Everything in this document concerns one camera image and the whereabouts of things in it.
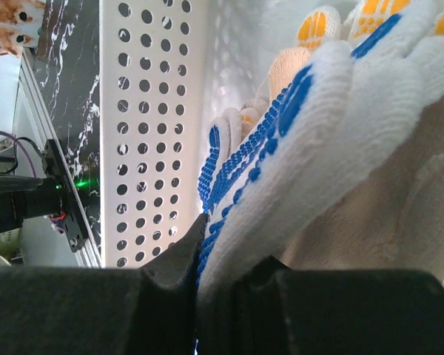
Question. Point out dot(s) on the white plastic storage basket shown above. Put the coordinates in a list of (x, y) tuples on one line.
[(167, 68)]

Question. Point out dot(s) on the blue dotted work glove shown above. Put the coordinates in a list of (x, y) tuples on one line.
[(339, 119)]

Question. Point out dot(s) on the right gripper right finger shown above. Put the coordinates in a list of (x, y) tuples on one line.
[(276, 310)]

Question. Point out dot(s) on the cream knit glove pair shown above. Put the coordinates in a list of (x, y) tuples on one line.
[(381, 180)]

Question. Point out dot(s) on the yellow coated work glove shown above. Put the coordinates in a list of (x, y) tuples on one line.
[(359, 26)]

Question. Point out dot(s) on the aluminium front rail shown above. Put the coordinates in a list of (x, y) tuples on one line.
[(40, 241)]

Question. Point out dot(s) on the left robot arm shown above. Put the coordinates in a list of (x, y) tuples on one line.
[(23, 198)]

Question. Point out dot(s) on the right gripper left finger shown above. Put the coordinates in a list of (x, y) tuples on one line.
[(147, 310)]

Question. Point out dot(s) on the white glove blue finger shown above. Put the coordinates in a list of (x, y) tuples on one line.
[(224, 137)]

